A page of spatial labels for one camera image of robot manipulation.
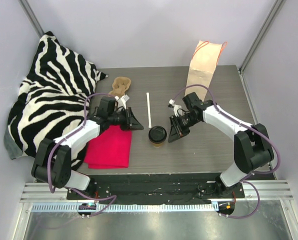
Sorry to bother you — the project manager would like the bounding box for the black plastic cup lid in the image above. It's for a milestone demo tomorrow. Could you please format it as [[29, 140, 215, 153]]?
[[148, 125, 167, 141]]

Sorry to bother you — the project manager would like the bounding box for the brown paper coffee cup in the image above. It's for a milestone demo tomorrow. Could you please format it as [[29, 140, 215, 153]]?
[[150, 140, 165, 148]]

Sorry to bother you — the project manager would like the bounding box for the brown cardboard cup carrier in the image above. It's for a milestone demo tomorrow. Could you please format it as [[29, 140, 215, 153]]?
[[109, 76, 131, 98]]

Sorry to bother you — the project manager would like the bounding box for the brown paper takeout bag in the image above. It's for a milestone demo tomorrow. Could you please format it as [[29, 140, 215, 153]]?
[[186, 40, 228, 88]]

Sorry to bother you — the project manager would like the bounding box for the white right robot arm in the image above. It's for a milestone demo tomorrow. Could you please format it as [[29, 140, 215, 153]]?
[[168, 92, 274, 198]]

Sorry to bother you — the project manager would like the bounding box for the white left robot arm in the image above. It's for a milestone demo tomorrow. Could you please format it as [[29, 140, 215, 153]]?
[[31, 96, 144, 200]]

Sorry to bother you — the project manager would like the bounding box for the white wrapped straw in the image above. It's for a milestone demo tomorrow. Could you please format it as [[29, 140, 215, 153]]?
[[146, 92, 152, 129]]

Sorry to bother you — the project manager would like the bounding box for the red folded cloth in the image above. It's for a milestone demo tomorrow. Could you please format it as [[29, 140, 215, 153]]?
[[84, 125, 132, 170]]

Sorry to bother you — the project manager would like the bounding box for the zebra print cushion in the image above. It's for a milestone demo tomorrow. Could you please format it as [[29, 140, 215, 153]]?
[[3, 31, 108, 160]]

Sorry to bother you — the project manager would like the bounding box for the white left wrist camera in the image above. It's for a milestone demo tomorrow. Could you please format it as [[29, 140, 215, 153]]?
[[114, 94, 130, 109]]

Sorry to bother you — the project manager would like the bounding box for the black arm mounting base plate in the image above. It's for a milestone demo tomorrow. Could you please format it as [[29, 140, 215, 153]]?
[[90, 172, 245, 205]]

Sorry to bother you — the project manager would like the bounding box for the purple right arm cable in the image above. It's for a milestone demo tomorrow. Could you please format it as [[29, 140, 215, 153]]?
[[173, 84, 281, 220]]

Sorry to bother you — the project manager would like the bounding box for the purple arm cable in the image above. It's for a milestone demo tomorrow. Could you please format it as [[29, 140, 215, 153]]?
[[173, 84, 281, 220], [47, 92, 118, 230]]

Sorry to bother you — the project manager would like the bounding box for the white slotted cable duct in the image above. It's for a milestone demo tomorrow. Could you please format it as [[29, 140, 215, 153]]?
[[31, 201, 219, 213]]

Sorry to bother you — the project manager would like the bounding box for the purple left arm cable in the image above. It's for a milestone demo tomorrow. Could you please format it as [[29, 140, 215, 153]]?
[[47, 92, 118, 230]]

